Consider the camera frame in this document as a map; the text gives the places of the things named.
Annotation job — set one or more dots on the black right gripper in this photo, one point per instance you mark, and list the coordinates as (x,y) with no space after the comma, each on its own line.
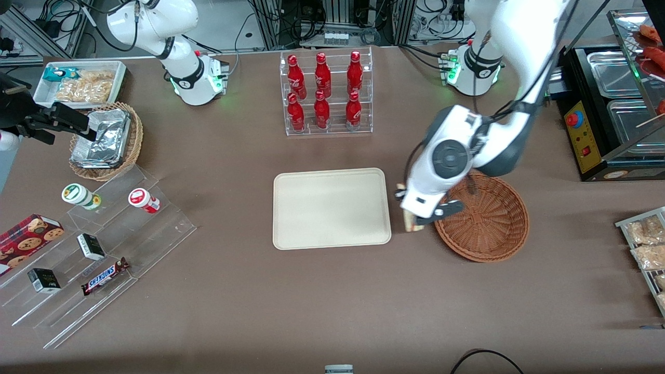
(15,111)

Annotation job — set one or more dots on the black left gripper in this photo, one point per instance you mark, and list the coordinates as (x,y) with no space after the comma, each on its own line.
(398,198)

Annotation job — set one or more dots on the triangle sandwich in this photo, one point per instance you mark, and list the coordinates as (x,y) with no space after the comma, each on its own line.
(409,222)

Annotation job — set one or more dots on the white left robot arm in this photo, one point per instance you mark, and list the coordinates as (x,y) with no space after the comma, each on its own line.
(519,52)

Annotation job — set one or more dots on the light tan wicker basket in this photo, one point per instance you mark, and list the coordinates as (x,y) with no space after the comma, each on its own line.
(132,145)

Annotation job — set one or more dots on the beige plastic tray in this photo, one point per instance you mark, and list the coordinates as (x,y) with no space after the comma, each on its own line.
(331,209)

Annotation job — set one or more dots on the round brown wicker basket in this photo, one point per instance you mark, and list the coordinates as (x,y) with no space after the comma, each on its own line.
(488,228)

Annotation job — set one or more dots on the silver foil wrapped pack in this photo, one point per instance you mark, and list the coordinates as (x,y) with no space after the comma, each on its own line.
(104,143)

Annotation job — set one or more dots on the clear bag of crackers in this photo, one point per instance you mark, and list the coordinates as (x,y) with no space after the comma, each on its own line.
(85,89)

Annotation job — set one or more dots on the white rectangular plastic bin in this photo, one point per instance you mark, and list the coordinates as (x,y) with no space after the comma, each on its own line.
(44,93)

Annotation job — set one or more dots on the teal snack packet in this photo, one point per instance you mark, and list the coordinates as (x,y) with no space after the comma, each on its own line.
(54,74)

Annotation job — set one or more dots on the green lid cup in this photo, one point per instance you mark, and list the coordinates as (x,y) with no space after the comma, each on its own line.
(78,195)

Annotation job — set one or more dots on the clear acrylic bottle rack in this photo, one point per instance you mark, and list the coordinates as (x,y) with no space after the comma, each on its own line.
(363,130)

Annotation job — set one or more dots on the red cola bottle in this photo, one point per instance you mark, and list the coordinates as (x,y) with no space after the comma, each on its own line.
(295,114)
(296,78)
(322,77)
(355,74)
(321,111)
(353,111)

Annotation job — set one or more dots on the red lid cup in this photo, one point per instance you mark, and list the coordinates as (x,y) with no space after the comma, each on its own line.
(141,199)

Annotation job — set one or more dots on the small black box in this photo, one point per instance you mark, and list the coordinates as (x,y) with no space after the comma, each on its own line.
(44,280)
(91,246)

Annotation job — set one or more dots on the red tartan cookie box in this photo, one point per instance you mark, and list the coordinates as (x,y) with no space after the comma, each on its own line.
(26,241)

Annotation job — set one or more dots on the clear acrylic stepped stand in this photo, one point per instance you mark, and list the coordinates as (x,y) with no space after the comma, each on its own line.
(156,234)

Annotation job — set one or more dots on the Snickers chocolate bar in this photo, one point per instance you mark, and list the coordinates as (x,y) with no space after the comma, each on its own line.
(104,277)

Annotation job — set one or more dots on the white power strip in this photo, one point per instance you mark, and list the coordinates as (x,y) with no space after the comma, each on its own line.
(335,37)

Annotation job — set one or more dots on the grey device edge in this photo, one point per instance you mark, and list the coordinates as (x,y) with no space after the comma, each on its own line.
(338,369)

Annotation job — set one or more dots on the red emergency stop button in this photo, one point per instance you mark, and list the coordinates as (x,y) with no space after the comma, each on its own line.
(574,119)

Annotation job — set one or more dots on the black food warmer machine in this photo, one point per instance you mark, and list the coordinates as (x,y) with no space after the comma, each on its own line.
(587,150)

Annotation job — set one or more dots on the stainless steel pan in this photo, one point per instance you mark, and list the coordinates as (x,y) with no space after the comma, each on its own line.
(613,75)
(631,127)

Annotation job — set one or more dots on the clear bag of fried snacks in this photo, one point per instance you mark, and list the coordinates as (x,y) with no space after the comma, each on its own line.
(644,229)
(649,257)
(662,300)
(661,280)

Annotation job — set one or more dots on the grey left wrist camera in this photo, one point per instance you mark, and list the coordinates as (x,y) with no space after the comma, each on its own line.
(441,212)

